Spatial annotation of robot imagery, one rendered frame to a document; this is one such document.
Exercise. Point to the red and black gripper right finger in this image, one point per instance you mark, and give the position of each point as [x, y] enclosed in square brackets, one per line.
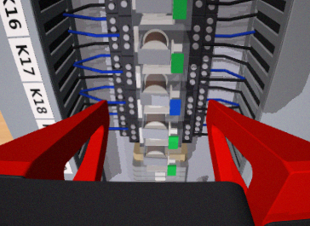
[280, 186]

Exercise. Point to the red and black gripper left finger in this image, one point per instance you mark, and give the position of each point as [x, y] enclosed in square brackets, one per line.
[43, 154]

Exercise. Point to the grey mounting plate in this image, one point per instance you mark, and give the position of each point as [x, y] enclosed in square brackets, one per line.
[119, 151]

